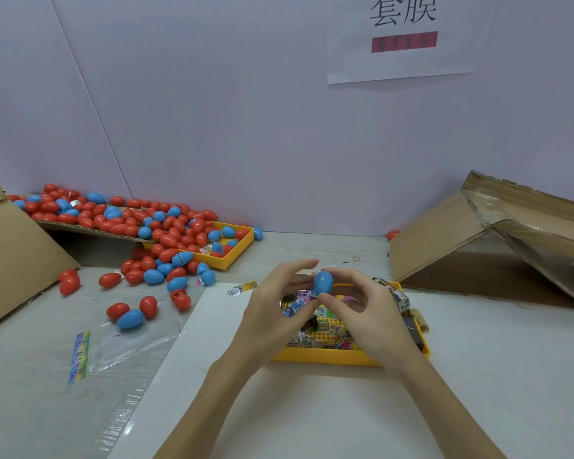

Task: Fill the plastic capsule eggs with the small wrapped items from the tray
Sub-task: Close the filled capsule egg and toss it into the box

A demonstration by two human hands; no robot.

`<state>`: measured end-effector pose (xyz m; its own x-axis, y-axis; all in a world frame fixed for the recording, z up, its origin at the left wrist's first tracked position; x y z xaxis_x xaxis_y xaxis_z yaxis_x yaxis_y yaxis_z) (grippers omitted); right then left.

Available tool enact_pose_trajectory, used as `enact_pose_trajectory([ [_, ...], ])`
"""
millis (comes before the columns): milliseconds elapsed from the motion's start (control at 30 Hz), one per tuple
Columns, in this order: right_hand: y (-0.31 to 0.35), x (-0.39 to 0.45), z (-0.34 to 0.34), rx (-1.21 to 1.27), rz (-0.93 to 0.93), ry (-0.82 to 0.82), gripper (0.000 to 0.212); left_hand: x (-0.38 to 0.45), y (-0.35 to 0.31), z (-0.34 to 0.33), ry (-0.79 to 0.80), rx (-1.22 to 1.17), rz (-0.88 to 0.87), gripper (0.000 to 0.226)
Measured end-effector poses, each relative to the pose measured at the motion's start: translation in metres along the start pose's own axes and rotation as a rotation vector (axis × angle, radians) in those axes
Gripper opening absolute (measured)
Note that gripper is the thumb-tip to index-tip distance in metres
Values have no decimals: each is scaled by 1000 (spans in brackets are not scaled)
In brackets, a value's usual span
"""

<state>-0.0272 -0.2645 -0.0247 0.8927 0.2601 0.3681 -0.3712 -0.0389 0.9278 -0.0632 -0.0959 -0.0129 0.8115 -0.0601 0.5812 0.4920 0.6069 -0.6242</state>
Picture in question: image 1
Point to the person's left hand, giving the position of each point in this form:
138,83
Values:
268,325

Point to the person's right hand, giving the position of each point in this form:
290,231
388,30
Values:
378,325

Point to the yellow label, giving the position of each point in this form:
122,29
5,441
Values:
419,320

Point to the single blue plastic egg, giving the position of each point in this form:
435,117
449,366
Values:
322,282

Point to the pile of plastic eggs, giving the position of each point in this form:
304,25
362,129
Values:
143,224

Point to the person's left forearm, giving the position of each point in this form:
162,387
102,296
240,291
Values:
210,416

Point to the yellow plastic tray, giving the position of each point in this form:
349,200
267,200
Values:
344,358

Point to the yellow tray under eggs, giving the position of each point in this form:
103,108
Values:
237,248

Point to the torn flattened cardboard box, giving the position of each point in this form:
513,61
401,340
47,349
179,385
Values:
435,239

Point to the clear bag with coloured label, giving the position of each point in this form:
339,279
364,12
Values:
124,354

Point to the brown cardboard sheet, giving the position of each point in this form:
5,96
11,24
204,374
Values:
86,230

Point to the tall brown cardboard box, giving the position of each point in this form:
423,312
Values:
14,258

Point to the white paper sign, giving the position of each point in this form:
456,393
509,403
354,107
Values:
411,52

